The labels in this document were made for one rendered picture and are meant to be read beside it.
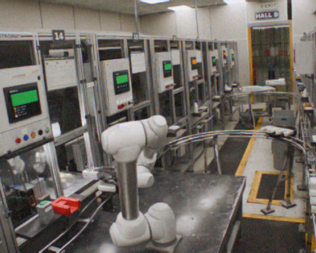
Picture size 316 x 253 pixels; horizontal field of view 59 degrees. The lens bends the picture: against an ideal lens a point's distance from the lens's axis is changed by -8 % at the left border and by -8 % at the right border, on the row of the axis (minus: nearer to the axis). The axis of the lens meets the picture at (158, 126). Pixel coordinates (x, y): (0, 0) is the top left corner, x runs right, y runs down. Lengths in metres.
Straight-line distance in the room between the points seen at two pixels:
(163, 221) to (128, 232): 0.22
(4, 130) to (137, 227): 0.90
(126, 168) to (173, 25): 9.29
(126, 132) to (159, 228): 0.66
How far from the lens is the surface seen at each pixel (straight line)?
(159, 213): 1.74
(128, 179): 1.50
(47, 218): 1.88
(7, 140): 1.77
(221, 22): 10.07
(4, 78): 1.76
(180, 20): 10.47
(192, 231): 2.02
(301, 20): 9.86
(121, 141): 1.36
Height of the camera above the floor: 1.81
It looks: 14 degrees down
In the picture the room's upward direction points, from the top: 5 degrees counter-clockwise
